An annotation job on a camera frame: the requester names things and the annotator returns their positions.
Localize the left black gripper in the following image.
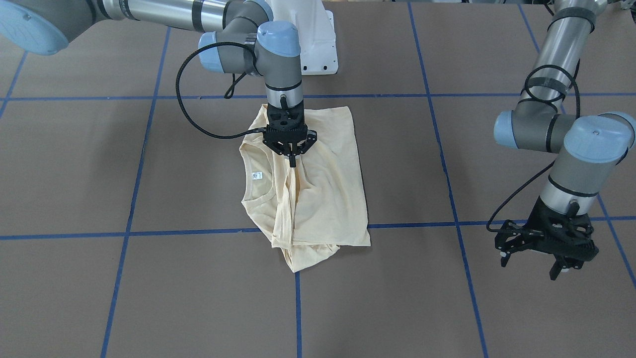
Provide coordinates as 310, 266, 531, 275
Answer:
500, 197, 594, 281

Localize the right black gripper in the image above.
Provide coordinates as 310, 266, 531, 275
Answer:
266, 101, 305, 168

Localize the cream long sleeve shirt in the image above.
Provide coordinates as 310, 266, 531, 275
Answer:
239, 106, 372, 272

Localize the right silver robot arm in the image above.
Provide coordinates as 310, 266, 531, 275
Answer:
0, 0, 317, 168

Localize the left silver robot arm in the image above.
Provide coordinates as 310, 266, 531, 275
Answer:
487, 0, 635, 280

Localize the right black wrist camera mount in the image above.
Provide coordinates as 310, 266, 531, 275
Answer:
263, 124, 318, 156

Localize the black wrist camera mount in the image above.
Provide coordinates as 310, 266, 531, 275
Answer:
263, 124, 318, 156
494, 220, 598, 265

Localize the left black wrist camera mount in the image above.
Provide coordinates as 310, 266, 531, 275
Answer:
494, 220, 598, 265

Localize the black camera cable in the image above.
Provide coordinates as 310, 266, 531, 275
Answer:
175, 42, 269, 140
486, 55, 582, 234

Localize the white pedestal column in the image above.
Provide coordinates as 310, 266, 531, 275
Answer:
268, 0, 339, 76

